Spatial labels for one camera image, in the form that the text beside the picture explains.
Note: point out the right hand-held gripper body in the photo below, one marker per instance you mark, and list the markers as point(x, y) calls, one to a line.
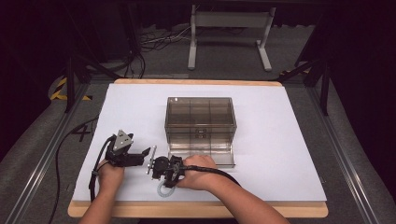
point(166, 166)

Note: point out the white metal stand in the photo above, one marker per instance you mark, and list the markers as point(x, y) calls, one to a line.
point(232, 19)

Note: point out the white table mat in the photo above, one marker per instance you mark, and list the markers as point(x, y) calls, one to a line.
point(264, 155)

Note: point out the yellow black hazard tape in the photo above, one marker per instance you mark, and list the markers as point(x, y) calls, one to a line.
point(59, 90)

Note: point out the person's right hand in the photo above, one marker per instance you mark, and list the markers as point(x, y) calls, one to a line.
point(197, 174)

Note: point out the aluminium floor rail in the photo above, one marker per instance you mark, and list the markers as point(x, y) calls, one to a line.
point(342, 155)
point(43, 158)

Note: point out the wooden table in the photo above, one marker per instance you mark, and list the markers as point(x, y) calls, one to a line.
point(186, 211)

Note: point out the person's left hand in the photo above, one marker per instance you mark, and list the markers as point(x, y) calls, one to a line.
point(110, 177)

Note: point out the black metal frame stand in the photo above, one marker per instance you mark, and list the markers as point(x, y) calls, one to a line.
point(325, 90)
point(70, 84)

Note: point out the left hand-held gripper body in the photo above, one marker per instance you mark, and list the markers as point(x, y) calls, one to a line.
point(120, 155)

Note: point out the smoky clear plastic drawer cabinet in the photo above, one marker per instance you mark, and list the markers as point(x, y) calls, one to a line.
point(200, 113)

